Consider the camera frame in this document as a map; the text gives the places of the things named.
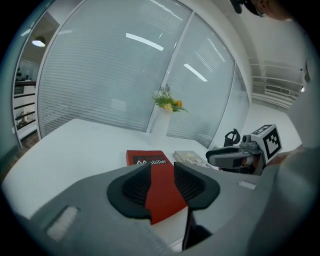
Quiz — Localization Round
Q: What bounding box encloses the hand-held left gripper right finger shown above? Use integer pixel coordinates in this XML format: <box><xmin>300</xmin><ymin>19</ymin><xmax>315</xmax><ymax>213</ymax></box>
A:
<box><xmin>173</xmin><ymin>161</ymin><xmax>275</xmax><ymax>256</ymax></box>

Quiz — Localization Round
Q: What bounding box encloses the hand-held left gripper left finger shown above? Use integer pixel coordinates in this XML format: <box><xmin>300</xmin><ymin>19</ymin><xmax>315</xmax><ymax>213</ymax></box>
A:
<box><xmin>26</xmin><ymin>163</ymin><xmax>176</xmax><ymax>256</ymax></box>

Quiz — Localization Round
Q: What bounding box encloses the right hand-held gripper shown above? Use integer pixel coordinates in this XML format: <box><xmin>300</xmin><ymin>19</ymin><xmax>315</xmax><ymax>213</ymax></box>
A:
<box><xmin>205</xmin><ymin>123</ymin><xmax>284</xmax><ymax>176</ymax></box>

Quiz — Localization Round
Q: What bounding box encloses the grey photo cover book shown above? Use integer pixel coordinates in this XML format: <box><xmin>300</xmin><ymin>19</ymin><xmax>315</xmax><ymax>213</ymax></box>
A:
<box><xmin>172</xmin><ymin>150</ymin><xmax>213</xmax><ymax>170</ymax></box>

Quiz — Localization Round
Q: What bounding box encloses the red book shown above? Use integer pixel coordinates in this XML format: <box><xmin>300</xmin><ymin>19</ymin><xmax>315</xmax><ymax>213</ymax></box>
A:
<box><xmin>125</xmin><ymin>149</ymin><xmax>189</xmax><ymax>226</ymax></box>

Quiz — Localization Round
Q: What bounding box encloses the person's right forearm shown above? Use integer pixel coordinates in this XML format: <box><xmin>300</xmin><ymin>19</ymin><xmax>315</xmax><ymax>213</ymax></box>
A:
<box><xmin>271</xmin><ymin>148</ymin><xmax>305</xmax><ymax>166</ymax></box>

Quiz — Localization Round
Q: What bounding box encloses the black office chair with headrest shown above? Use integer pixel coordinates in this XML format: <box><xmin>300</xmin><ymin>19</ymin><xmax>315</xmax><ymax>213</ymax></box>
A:
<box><xmin>223</xmin><ymin>128</ymin><xmax>241</xmax><ymax>149</ymax></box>

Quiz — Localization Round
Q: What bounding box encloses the person's white shirt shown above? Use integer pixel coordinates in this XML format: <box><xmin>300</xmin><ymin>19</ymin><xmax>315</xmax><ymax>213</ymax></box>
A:
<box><xmin>259</xmin><ymin>19</ymin><xmax>320</xmax><ymax>256</ymax></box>

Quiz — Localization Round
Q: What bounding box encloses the white vase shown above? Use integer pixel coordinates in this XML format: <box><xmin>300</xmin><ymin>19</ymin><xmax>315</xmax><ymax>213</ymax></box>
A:
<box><xmin>149</xmin><ymin>104</ymin><xmax>171</xmax><ymax>148</ymax></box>

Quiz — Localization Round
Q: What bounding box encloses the yellow and green flower bouquet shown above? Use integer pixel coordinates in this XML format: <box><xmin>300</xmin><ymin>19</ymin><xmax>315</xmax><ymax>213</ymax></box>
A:
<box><xmin>152</xmin><ymin>83</ymin><xmax>189</xmax><ymax>114</ymax></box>

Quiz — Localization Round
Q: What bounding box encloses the black stair railing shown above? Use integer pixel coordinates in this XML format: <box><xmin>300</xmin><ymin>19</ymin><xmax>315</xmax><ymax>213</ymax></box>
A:
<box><xmin>13</xmin><ymin>83</ymin><xmax>38</xmax><ymax>137</ymax></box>

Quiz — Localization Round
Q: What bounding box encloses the person's head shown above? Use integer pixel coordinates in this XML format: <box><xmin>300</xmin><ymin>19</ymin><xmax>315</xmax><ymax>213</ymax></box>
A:
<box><xmin>251</xmin><ymin>0</ymin><xmax>294</xmax><ymax>21</ymax></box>

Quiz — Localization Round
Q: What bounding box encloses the round ceiling lamp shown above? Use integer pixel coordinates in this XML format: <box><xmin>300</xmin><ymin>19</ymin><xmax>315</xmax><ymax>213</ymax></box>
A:
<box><xmin>31</xmin><ymin>36</ymin><xmax>47</xmax><ymax>48</ymax></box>

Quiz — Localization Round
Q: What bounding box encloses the white wall air vent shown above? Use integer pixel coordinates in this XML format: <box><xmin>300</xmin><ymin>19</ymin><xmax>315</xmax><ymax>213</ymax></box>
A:
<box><xmin>264</xmin><ymin>84</ymin><xmax>291</xmax><ymax>96</ymax></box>

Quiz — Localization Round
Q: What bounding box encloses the black head-worn camera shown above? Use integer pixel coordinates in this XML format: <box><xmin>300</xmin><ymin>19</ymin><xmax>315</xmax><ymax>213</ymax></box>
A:
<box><xmin>230</xmin><ymin>0</ymin><xmax>251</xmax><ymax>14</ymax></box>

